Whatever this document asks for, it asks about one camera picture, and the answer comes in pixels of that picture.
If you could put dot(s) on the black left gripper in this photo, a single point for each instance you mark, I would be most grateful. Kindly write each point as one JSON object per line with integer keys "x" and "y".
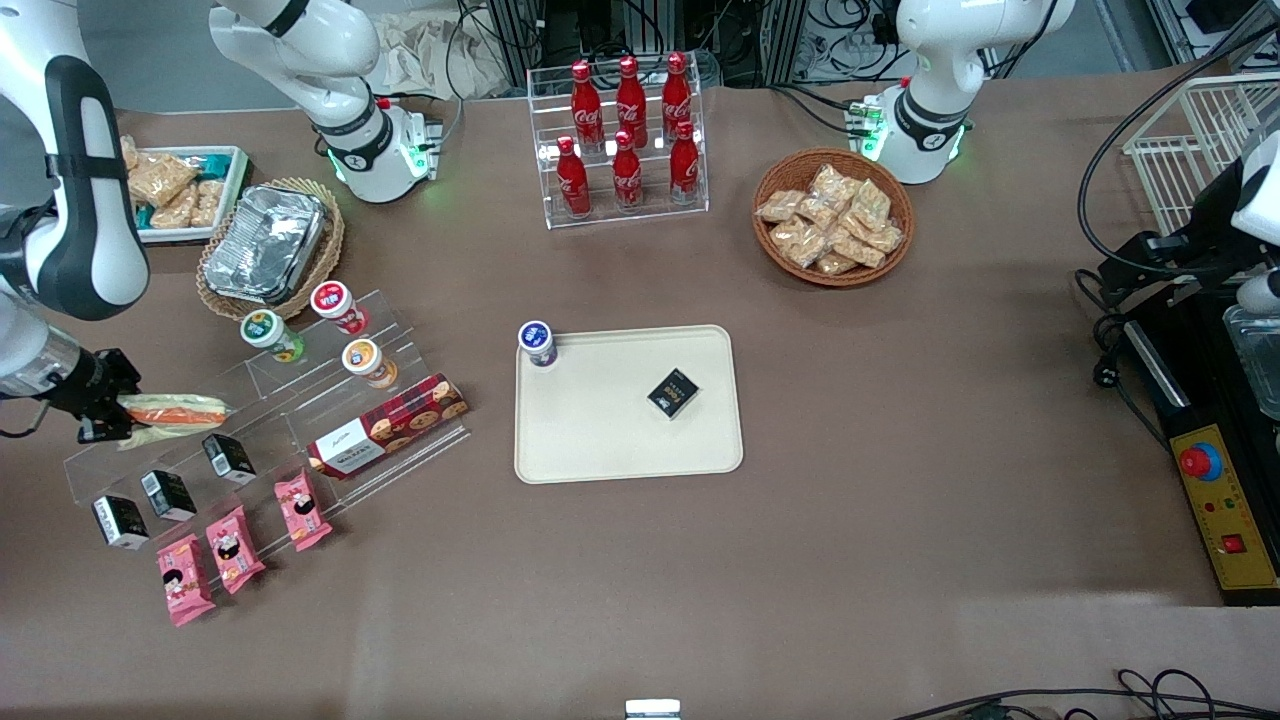
{"x": 1206, "y": 226}

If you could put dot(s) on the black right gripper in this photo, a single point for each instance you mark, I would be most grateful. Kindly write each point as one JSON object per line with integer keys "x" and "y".
{"x": 88, "y": 385}

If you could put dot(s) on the triangle sandwich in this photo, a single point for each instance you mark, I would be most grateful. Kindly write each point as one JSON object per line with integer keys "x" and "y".
{"x": 175, "y": 410}

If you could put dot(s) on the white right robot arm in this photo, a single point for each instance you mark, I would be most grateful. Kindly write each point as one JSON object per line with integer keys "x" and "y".
{"x": 330, "y": 60}

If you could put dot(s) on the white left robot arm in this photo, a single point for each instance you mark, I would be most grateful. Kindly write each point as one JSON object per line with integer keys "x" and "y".
{"x": 940, "y": 60}

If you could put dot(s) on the beige plastic tray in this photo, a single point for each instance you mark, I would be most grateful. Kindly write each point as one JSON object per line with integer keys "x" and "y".
{"x": 610, "y": 430}

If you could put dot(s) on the black white-label small carton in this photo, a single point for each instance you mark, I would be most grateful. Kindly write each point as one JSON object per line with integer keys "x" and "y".
{"x": 229, "y": 459}
{"x": 167, "y": 496}
{"x": 120, "y": 522}

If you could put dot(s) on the steel food container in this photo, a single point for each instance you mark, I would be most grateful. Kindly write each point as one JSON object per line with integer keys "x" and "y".
{"x": 1258, "y": 355}

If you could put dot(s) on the clear acrylic tiered stand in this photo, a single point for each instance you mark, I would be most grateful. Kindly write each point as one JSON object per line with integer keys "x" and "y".
{"x": 280, "y": 400}

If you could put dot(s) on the green lid yogurt cup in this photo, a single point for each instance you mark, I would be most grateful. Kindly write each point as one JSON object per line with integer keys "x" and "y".
{"x": 268, "y": 333}

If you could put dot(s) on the pink snack packet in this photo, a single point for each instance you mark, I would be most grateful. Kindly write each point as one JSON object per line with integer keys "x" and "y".
{"x": 185, "y": 580}
{"x": 235, "y": 550}
{"x": 303, "y": 510}

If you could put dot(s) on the aluminium foil container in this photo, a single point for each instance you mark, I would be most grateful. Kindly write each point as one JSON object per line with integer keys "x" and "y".
{"x": 265, "y": 243}

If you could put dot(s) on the large clear crispy snack packet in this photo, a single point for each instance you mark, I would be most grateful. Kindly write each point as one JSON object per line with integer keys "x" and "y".
{"x": 165, "y": 178}

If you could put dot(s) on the red lid yogurt cup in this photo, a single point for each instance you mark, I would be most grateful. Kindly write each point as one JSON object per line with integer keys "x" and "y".
{"x": 336, "y": 303}

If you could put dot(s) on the black machine yellow control panel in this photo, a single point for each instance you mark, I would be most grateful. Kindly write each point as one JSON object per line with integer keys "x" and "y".
{"x": 1225, "y": 510}

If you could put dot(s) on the orange lid yogurt cup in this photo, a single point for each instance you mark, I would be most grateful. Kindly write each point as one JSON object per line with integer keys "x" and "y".
{"x": 366, "y": 361}

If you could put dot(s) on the white rectangular bin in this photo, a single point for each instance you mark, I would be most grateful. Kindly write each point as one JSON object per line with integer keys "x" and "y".
{"x": 235, "y": 175}

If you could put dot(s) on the teal snack packet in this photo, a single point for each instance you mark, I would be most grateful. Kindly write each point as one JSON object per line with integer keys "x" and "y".
{"x": 212, "y": 164}

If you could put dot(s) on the oval wicker basket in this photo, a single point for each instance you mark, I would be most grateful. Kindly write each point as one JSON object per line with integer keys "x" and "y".
{"x": 335, "y": 240}

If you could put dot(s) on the red plaid cookie box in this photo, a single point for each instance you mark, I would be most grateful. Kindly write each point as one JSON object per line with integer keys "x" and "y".
{"x": 390, "y": 425}

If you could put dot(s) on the clear rice cracker packet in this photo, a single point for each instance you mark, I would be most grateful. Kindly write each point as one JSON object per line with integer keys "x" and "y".
{"x": 857, "y": 248}
{"x": 800, "y": 243}
{"x": 836, "y": 264}
{"x": 884, "y": 238}
{"x": 818, "y": 212}
{"x": 833, "y": 183}
{"x": 871, "y": 203}
{"x": 780, "y": 206}

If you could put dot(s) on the round wicker basket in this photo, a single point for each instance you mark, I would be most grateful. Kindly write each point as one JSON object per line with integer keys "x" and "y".
{"x": 780, "y": 255}

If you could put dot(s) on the blue lid yogurt cup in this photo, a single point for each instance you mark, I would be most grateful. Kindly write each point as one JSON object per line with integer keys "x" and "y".
{"x": 537, "y": 343}

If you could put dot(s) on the crumpled beige cloth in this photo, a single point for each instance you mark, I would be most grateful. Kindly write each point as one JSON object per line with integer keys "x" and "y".
{"x": 420, "y": 55}

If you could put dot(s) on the red cola bottle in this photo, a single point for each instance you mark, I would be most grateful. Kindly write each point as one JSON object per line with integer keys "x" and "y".
{"x": 573, "y": 185}
{"x": 631, "y": 100}
{"x": 685, "y": 165}
{"x": 677, "y": 95}
{"x": 627, "y": 178}
{"x": 586, "y": 105}

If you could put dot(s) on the black gold-print small box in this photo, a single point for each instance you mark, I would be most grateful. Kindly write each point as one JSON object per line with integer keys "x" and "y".
{"x": 674, "y": 394}

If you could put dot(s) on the clear acrylic bottle rack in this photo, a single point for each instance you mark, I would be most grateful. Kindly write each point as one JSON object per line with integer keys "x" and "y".
{"x": 640, "y": 215}

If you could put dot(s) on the small white block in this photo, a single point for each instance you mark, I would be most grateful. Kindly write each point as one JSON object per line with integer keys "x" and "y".
{"x": 652, "y": 710}

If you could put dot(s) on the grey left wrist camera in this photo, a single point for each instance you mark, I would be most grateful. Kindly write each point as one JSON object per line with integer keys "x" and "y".
{"x": 1260, "y": 293}

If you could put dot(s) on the aluminium frame rack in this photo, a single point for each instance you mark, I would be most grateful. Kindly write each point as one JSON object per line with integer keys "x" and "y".
{"x": 760, "y": 35}

